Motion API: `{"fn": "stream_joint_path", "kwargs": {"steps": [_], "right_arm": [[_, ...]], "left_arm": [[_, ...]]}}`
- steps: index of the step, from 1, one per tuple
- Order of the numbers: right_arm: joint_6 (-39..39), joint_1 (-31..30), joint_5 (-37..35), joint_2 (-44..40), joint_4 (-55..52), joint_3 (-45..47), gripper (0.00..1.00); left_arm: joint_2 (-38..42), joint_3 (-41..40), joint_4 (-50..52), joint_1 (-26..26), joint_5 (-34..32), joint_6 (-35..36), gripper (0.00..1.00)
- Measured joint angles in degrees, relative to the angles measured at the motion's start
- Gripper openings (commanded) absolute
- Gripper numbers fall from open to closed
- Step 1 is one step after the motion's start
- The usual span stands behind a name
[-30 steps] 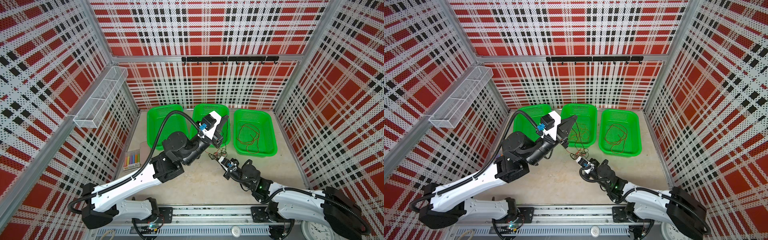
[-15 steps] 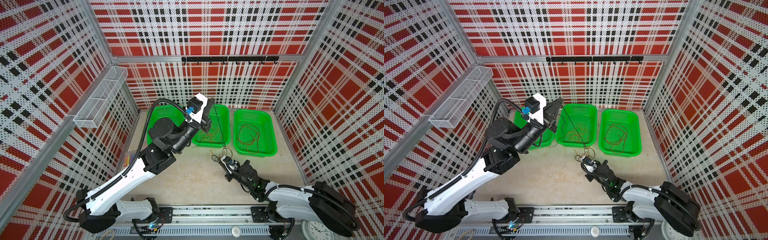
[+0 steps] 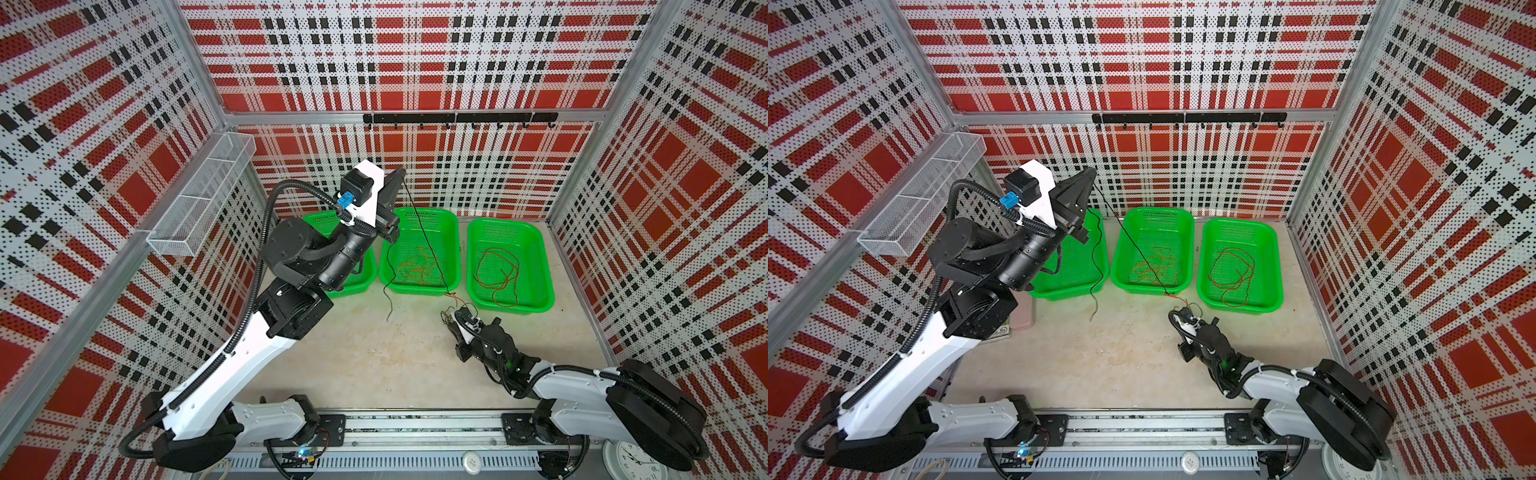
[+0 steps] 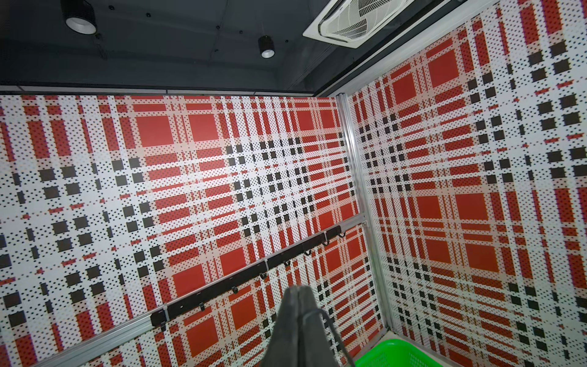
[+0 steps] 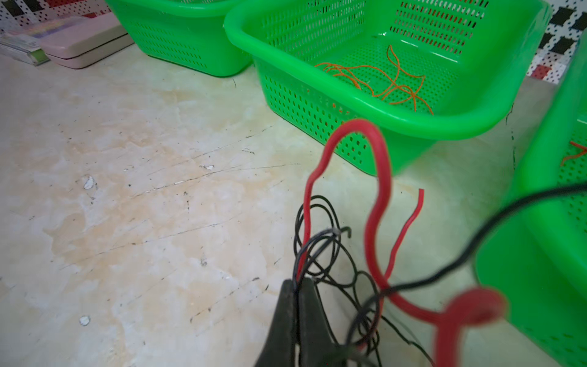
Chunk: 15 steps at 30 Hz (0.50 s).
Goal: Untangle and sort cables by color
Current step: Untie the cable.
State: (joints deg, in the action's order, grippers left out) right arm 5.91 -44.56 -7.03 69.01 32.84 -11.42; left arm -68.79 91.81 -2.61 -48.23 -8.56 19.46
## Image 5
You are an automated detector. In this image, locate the green plastic basket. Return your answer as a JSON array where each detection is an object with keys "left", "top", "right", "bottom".
[
  {"left": 224, "top": 1, "right": 552, "bottom": 172},
  {"left": 475, "top": 38, "right": 586, "bottom": 366},
  {"left": 106, "top": 0, "right": 252, "bottom": 77}
]

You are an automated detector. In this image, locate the right green plastic basket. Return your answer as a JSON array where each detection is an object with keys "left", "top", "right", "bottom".
[{"left": 475, "top": 38, "right": 586, "bottom": 366}]

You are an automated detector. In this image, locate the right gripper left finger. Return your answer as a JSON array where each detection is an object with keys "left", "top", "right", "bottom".
[{"left": 255, "top": 279, "right": 297, "bottom": 367}]

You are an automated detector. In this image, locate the left green plastic basket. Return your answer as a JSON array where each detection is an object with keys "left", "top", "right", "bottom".
[{"left": 106, "top": 0, "right": 252, "bottom": 77}]

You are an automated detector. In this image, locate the middle green plastic basket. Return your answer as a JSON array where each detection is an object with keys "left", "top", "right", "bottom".
[{"left": 224, "top": 1, "right": 552, "bottom": 172}]

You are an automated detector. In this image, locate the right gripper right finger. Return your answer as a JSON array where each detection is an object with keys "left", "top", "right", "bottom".
[{"left": 297, "top": 278, "right": 344, "bottom": 366}]

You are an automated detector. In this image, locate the colourful marker box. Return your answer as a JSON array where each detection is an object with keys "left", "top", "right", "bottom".
[{"left": 1, "top": 12, "right": 134, "bottom": 70}]

